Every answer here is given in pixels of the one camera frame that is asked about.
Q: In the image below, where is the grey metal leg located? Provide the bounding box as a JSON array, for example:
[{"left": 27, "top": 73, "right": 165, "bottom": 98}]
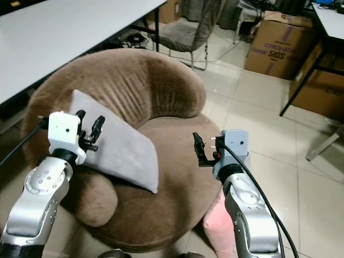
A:
[{"left": 305, "top": 125, "right": 344, "bottom": 162}]

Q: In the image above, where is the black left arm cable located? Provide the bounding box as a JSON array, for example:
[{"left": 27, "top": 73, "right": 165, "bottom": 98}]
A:
[{"left": 0, "top": 120, "right": 50, "bottom": 165}]

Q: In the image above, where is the black coiled cable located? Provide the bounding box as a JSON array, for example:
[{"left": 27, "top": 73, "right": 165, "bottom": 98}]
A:
[{"left": 124, "top": 30, "right": 149, "bottom": 47}]

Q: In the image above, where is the printed cardboard box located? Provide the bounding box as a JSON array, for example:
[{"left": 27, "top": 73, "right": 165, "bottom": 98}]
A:
[{"left": 245, "top": 11, "right": 321, "bottom": 80}]

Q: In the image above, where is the grey pillow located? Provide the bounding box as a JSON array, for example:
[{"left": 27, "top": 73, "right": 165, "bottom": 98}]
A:
[{"left": 70, "top": 89, "right": 160, "bottom": 194}]

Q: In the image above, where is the brown plush round sofa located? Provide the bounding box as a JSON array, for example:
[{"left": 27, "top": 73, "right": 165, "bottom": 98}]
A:
[{"left": 17, "top": 48, "right": 224, "bottom": 253}]

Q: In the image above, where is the small cardboard box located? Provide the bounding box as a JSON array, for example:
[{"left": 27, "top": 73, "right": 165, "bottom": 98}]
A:
[{"left": 153, "top": 0, "right": 182, "bottom": 23}]

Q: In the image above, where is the plain cardboard box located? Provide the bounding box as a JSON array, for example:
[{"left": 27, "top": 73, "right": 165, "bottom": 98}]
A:
[{"left": 289, "top": 46, "right": 344, "bottom": 120}]

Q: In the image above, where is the black frame table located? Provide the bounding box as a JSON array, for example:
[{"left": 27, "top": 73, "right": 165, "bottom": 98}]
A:
[{"left": 279, "top": 3, "right": 344, "bottom": 117}]

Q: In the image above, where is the brown fabric metal chair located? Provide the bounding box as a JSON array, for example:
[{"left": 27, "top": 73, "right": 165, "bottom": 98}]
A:
[{"left": 148, "top": 0, "right": 222, "bottom": 70}]

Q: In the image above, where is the white table with black legs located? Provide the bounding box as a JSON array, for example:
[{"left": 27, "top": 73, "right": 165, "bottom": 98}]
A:
[{"left": 0, "top": 0, "right": 167, "bottom": 106}]

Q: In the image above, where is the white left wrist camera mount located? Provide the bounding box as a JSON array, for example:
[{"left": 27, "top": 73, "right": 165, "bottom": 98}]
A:
[{"left": 48, "top": 111, "right": 88, "bottom": 165}]

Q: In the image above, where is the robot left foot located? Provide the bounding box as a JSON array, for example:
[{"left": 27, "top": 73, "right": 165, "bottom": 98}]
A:
[{"left": 98, "top": 249, "right": 132, "bottom": 258}]

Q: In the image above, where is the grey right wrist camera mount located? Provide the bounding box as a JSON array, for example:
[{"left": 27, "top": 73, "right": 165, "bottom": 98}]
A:
[{"left": 212, "top": 130, "right": 249, "bottom": 181}]

